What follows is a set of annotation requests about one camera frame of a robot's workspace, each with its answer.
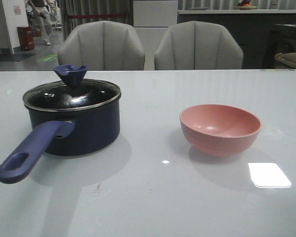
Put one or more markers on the fruit plate on counter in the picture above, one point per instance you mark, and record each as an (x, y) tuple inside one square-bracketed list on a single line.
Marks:
[(245, 5)]

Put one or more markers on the glass pot lid blue knob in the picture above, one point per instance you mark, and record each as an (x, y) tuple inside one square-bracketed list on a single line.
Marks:
[(73, 92)]

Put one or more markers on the grey upholstered chair right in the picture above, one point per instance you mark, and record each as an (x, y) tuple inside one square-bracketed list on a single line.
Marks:
[(196, 45)]

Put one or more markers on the pink plastic bowl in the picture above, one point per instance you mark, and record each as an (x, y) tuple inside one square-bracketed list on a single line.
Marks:
[(219, 130)]

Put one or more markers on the dark kitchen counter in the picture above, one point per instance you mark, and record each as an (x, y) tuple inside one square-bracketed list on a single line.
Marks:
[(252, 29)]

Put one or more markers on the grey upholstered chair left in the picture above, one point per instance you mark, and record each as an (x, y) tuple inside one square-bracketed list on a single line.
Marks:
[(103, 46)]

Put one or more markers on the dark blue saucepan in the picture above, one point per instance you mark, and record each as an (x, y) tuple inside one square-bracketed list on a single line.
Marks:
[(62, 134)]

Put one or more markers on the white cabinet block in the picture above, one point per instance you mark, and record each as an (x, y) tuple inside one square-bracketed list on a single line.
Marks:
[(151, 18)]

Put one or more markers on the walking person in background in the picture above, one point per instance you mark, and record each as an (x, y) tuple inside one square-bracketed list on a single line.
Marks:
[(41, 14)]

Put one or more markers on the red barrier belt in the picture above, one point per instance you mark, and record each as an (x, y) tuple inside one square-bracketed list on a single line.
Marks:
[(96, 16)]

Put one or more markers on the beige cushion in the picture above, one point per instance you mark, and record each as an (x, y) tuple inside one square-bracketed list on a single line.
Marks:
[(288, 59)]

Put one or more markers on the red trash bin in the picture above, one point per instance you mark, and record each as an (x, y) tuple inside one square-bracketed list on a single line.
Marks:
[(25, 36)]

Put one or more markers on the grey upholstered chair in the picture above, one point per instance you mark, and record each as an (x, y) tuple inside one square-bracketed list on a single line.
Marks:
[(103, 46), (196, 45)]

